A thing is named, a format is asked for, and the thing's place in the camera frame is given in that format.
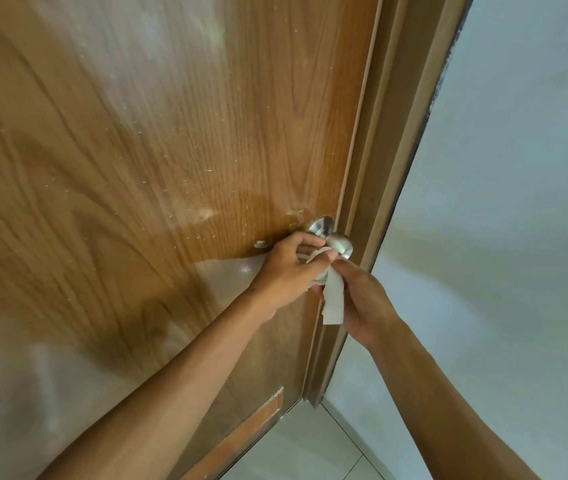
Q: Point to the person's left hand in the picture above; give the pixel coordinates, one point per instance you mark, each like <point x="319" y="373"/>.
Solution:
<point x="284" y="272"/>

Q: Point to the person's right hand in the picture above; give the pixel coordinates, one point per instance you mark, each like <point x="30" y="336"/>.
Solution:
<point x="364" y="304"/>

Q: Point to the person's right fingers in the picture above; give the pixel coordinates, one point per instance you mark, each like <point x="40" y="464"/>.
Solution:
<point x="339" y="274"/>

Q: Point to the person's left fingers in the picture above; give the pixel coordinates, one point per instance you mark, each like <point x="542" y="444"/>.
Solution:
<point x="314" y="244"/>

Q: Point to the white tissue paper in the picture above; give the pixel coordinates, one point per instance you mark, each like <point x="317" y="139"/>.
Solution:
<point x="333" y="299"/>

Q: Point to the person's left forearm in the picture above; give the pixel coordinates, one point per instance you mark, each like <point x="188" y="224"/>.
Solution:
<point x="159" y="389"/>

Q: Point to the person's right forearm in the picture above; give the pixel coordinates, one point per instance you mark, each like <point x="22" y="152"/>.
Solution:
<point x="474" y="409"/>

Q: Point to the silver door knob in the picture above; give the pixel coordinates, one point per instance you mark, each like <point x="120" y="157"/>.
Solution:
<point x="336" y="239"/>

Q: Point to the brown wooden door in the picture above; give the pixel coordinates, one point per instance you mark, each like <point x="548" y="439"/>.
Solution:
<point x="129" y="194"/>

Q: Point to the brown wooden door frame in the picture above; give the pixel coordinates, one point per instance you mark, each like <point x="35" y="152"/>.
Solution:
<point x="384" y="169"/>

